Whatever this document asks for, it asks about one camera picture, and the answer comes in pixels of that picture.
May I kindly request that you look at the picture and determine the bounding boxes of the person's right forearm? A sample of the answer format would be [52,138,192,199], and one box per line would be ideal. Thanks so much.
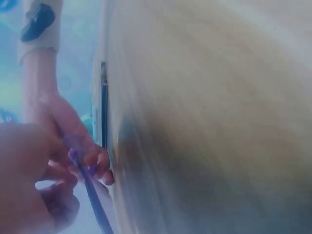
[22,46,59,99]

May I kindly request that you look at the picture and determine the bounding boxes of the white flat box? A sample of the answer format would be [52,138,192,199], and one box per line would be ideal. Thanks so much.
[90,60,110,150]

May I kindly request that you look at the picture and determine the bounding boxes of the purple thin stick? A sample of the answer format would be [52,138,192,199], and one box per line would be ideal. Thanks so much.
[63,134,115,234]

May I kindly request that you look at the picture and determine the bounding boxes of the person's right hand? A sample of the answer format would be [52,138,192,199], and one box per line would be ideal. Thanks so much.
[36,92,115,186]

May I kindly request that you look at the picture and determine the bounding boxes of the person's left hand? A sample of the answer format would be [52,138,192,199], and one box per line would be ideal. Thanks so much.
[0,122,81,234]

